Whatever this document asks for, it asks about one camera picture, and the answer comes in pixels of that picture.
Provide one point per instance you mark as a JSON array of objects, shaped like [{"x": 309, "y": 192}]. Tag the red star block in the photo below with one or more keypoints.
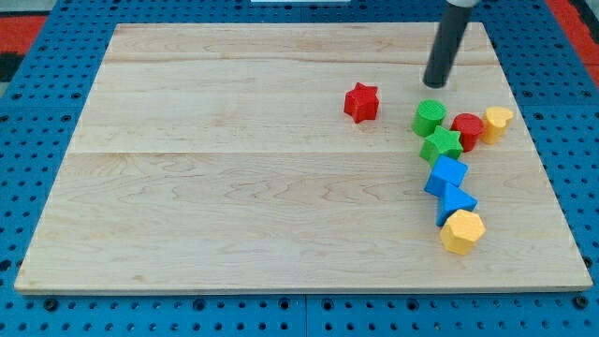
[{"x": 361, "y": 103}]

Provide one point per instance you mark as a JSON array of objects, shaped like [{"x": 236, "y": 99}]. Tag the green star block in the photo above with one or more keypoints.
[{"x": 441, "y": 141}]

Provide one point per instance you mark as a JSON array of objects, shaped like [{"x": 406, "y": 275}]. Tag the light wooden board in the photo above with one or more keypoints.
[{"x": 216, "y": 158}]

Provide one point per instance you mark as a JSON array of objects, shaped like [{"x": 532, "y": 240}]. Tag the green cylinder block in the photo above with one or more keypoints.
[{"x": 429, "y": 114}]

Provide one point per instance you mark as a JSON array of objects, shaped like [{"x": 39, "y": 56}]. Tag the blue cube block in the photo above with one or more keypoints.
[{"x": 445, "y": 170}]

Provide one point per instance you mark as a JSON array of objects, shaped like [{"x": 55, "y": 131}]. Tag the blue triangle block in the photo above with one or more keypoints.
[{"x": 451, "y": 200}]

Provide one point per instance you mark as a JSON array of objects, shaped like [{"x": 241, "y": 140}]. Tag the yellow hexagon block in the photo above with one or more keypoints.
[{"x": 461, "y": 231}]

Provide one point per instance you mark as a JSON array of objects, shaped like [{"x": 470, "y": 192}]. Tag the red cylinder block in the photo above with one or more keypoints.
[{"x": 471, "y": 127}]

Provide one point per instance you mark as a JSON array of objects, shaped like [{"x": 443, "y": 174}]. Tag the yellow heart block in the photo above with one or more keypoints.
[{"x": 496, "y": 120}]

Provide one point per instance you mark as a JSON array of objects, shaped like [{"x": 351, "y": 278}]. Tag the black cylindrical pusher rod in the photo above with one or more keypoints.
[{"x": 447, "y": 42}]

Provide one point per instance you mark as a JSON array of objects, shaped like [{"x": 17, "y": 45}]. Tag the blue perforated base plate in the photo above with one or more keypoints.
[{"x": 40, "y": 107}]

